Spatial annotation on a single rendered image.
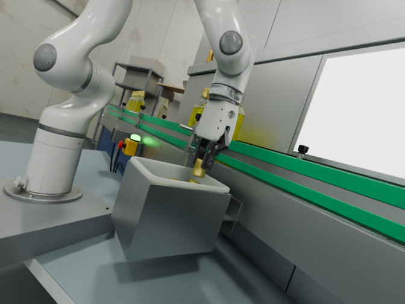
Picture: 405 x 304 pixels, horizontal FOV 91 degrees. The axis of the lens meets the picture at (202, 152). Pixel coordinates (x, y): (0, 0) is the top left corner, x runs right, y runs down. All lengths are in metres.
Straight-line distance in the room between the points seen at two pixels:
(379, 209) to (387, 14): 0.57
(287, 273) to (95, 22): 0.90
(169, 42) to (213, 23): 5.16
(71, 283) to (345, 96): 0.81
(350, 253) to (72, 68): 0.71
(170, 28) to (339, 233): 5.65
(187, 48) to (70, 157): 4.73
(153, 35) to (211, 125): 5.61
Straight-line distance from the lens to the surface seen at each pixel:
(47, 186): 0.70
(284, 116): 0.76
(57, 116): 0.67
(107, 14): 0.70
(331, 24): 0.91
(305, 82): 0.78
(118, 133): 1.24
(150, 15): 6.47
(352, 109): 0.69
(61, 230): 0.60
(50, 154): 0.68
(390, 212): 0.46
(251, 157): 0.59
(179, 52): 5.29
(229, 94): 0.49
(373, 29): 0.80
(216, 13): 0.49
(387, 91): 0.69
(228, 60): 0.44
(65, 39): 0.67
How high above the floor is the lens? 1.11
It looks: 4 degrees down
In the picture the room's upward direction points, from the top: 18 degrees clockwise
